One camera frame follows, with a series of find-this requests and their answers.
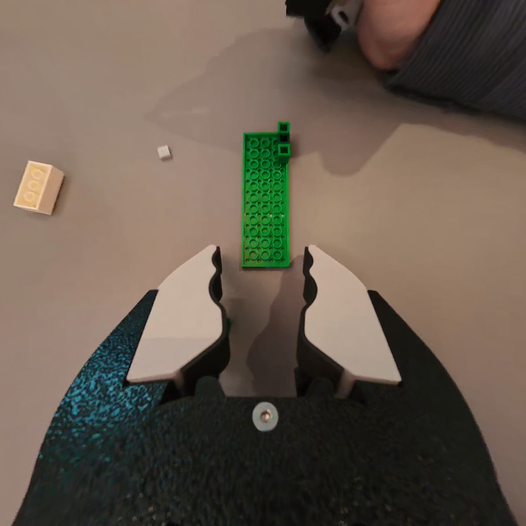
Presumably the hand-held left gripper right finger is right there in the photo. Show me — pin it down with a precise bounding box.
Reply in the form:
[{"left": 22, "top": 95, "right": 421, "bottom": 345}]
[{"left": 295, "top": 244, "right": 402, "bottom": 398}]

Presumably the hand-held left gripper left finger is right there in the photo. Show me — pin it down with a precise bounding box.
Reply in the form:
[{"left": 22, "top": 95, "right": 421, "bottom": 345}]
[{"left": 124, "top": 244, "right": 231, "bottom": 398}]

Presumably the green studded baseplate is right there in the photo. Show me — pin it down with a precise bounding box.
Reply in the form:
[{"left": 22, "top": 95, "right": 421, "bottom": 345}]
[{"left": 240, "top": 131, "right": 293, "bottom": 268}]

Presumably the person's right forearm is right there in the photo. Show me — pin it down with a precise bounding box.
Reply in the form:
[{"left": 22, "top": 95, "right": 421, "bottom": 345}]
[{"left": 384, "top": 0, "right": 526, "bottom": 121}]

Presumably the grey desk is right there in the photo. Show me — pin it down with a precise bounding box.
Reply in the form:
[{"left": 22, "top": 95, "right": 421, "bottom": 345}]
[{"left": 0, "top": 0, "right": 526, "bottom": 526}]

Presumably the person's right hand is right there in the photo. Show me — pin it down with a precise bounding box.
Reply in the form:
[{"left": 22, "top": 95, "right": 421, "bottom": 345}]
[{"left": 356, "top": 0, "right": 443, "bottom": 71}]

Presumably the cream toy brick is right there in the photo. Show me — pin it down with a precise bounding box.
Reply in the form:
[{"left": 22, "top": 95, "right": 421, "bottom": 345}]
[{"left": 13, "top": 160, "right": 65, "bottom": 215}]

